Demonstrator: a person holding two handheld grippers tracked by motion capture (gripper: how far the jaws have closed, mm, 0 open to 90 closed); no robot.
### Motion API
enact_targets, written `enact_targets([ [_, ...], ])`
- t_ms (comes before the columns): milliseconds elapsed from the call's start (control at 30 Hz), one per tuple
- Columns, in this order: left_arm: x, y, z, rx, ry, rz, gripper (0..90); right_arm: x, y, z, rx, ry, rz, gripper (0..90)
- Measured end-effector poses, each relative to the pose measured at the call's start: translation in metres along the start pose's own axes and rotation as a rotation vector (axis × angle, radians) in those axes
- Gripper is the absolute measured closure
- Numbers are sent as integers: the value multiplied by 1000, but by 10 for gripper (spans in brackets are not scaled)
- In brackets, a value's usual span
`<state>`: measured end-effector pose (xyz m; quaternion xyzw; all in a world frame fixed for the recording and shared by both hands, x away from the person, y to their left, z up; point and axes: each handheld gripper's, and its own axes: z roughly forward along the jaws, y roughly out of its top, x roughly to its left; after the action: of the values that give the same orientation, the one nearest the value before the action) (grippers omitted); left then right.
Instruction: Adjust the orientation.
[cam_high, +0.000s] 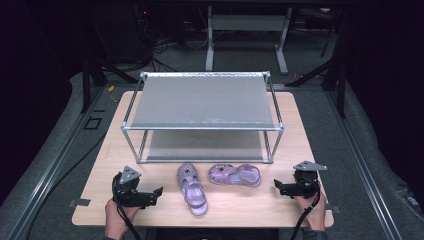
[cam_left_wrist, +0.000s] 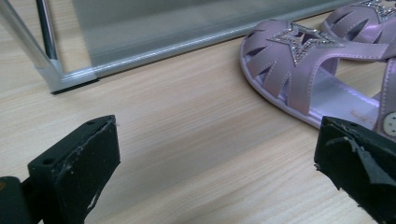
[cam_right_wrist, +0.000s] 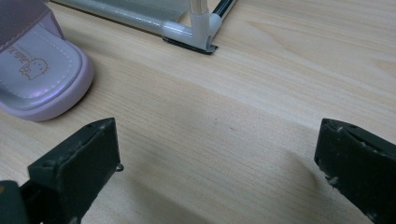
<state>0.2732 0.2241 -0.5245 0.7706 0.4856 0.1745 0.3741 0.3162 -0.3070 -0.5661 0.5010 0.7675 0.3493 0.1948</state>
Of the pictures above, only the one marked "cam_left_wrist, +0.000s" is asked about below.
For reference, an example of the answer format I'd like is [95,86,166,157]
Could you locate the metal shoe rack grey shelves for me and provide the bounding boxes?
[0,0,362,95]

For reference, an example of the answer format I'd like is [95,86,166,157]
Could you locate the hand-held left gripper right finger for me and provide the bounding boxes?
[313,115,396,224]

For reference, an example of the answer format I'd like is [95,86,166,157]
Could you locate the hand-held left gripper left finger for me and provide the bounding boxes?
[27,114,121,224]

